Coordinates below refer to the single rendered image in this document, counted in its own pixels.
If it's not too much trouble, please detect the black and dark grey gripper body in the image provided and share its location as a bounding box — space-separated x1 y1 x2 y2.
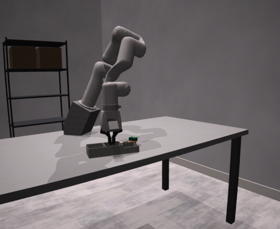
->
100 110 122 132

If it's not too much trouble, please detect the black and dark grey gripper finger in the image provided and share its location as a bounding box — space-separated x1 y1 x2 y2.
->
112 129 122 145
100 129 112 145

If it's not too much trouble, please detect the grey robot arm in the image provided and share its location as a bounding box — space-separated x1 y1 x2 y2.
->
78 26 146 111

